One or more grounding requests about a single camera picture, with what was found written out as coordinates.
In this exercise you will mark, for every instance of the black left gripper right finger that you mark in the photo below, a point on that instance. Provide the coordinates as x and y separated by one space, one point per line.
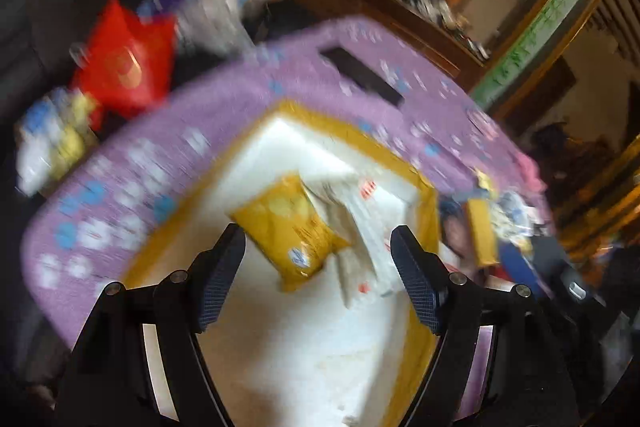
424 277

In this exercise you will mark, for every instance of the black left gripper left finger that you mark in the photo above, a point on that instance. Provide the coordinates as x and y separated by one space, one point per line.
215 272

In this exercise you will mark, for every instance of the yellow snack packet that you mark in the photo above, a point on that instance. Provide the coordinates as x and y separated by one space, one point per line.
289 231

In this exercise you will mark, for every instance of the white plastic packet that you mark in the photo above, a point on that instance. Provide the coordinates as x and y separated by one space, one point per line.
360 211

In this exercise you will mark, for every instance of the red foil packet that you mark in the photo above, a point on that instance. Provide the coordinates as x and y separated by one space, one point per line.
518 269

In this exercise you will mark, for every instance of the pink cloth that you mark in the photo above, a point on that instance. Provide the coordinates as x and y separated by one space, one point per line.
530 173

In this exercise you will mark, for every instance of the yellow white storage box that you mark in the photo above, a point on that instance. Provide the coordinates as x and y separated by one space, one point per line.
300 358

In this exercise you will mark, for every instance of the purple floral tablecloth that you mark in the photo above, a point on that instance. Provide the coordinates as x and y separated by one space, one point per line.
86 233

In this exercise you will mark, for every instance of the blue yellow cloth pile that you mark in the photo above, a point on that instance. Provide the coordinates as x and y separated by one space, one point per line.
53 137

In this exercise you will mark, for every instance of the red gift bag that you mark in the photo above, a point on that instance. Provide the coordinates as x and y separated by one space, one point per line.
128 64

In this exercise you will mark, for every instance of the black phone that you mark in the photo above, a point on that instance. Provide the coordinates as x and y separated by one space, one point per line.
359 73

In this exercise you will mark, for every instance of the clear plastic bag pile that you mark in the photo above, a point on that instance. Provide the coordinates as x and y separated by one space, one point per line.
217 26

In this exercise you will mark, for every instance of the wooden counter with clutter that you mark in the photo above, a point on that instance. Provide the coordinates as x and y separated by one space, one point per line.
450 51

